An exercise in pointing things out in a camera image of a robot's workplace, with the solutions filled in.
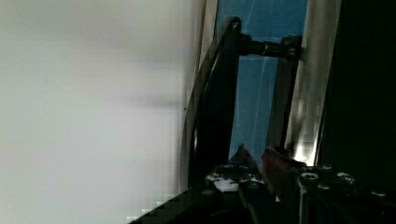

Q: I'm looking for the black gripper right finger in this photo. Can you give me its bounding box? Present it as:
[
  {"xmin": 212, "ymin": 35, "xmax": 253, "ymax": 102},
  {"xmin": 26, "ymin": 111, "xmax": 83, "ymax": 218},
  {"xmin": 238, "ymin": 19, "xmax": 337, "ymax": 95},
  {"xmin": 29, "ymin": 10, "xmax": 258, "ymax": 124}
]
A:
[{"xmin": 261, "ymin": 147, "xmax": 396, "ymax": 224}]

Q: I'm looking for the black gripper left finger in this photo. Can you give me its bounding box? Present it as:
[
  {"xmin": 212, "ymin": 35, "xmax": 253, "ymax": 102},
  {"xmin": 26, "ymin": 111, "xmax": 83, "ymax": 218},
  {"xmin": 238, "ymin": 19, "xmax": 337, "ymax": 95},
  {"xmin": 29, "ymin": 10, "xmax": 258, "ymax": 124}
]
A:
[{"xmin": 205, "ymin": 144, "xmax": 264, "ymax": 192}]

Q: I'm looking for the black toaster oven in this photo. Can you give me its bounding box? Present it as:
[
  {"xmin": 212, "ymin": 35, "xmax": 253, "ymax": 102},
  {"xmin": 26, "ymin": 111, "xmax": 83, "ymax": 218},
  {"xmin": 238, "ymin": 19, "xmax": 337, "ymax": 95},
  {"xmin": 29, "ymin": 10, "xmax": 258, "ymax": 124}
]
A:
[{"xmin": 317, "ymin": 0, "xmax": 396, "ymax": 194}]

